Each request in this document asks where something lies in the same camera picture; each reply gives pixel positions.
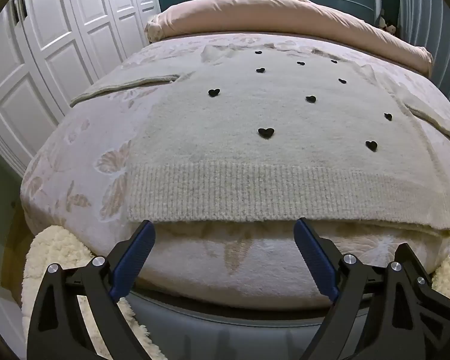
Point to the white fluffy rug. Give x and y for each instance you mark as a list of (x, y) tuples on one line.
[(56, 247)]

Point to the grey striped curtain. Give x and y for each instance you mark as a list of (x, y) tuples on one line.
[(427, 18)]

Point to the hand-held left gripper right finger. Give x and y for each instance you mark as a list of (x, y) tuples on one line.
[(315, 258)]

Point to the grey bed frame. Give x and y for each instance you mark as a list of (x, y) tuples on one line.
[(217, 330)]

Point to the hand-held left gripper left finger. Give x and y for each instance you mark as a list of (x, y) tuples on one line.
[(135, 255)]

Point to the pink duvet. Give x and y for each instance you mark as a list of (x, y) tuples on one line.
[(266, 11)]

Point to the small plush toy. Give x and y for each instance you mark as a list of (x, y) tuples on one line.
[(389, 27)]

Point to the white panelled wardrobe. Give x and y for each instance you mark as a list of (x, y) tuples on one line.
[(60, 45)]

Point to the cream knit sweater black hearts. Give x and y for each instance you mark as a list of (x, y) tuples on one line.
[(228, 157)]

